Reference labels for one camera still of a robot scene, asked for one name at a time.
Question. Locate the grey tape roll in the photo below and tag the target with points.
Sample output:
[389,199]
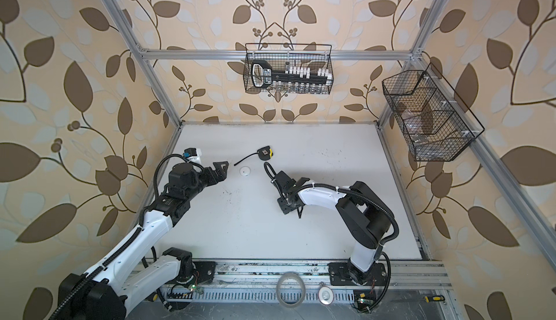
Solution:
[290,290]

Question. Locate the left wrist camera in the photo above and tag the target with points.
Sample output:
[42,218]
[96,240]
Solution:
[193,155]

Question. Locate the black yellow tape measure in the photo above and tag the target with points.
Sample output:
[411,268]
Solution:
[265,154]

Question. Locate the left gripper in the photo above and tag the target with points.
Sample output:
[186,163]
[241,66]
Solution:
[221,175]

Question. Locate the rear wire basket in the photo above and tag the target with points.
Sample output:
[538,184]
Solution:
[311,55]

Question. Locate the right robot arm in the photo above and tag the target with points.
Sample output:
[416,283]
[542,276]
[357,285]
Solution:
[368,219]

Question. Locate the small white tape roll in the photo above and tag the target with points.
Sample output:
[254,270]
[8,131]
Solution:
[325,295]

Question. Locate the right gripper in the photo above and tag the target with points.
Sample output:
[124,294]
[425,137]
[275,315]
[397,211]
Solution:
[284,208]

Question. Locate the black yellow screwdriver right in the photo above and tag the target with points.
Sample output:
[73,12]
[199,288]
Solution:
[434,298]

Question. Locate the right side wire basket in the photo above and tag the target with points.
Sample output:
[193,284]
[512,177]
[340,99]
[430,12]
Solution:
[435,121]

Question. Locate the wire basket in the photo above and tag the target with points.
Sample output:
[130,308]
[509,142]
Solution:
[435,121]
[311,55]

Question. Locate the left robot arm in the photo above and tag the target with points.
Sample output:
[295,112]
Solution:
[82,297]

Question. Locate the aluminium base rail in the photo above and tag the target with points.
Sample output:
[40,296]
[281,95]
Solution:
[263,273]

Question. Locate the white round earbud case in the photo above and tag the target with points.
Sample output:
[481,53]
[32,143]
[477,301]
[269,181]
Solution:
[245,171]

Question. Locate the black socket set holder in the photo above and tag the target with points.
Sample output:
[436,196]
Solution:
[264,76]

